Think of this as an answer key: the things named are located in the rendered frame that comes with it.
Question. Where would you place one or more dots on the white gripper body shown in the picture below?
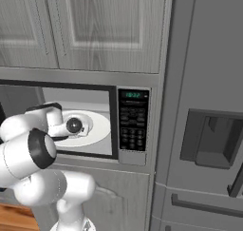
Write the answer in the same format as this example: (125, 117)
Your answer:
(88, 125)

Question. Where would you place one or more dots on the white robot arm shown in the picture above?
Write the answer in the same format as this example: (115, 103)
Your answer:
(34, 181)

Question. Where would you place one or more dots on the white microwave turntable plate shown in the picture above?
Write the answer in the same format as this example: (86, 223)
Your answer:
(99, 127)

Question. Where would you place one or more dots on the black and silver microwave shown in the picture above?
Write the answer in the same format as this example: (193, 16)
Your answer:
(133, 120)

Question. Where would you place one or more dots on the grey microwave door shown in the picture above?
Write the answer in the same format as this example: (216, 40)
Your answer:
(19, 97)

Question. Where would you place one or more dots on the arched grey wood cupboard door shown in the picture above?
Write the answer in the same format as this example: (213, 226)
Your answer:
(123, 200)

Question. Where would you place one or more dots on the wide grey wood cupboard door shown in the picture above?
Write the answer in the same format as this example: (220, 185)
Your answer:
(107, 25)

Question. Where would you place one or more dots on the narrow grey wood cupboard door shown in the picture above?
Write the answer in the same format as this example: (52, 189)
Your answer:
(22, 25)

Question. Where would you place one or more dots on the grey fridge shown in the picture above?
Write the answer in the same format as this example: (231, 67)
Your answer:
(202, 67)

